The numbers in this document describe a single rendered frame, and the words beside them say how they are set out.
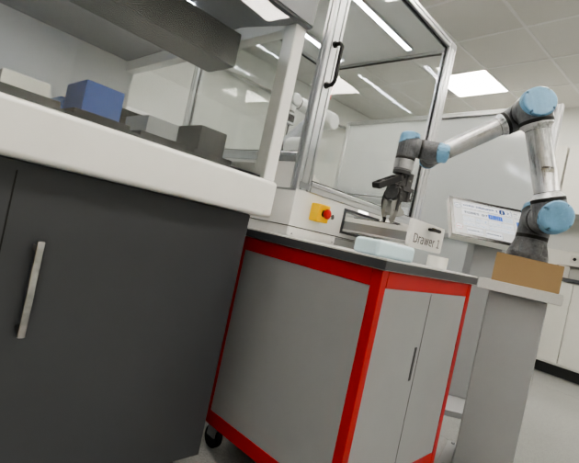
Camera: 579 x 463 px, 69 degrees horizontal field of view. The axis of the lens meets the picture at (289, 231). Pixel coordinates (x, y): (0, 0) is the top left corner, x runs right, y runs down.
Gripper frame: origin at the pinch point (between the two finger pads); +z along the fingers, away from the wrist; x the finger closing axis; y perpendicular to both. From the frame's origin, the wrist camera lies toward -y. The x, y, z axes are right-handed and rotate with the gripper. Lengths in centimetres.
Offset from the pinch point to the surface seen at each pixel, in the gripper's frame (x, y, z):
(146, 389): -17, -83, 60
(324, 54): 18, -33, -57
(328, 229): 23.4, -9.5, 8.7
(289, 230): 16.9, -32.2, 12.6
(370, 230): 12.0, 3.7, 5.1
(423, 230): -4.3, 16.3, 0.6
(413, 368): -39, -13, 44
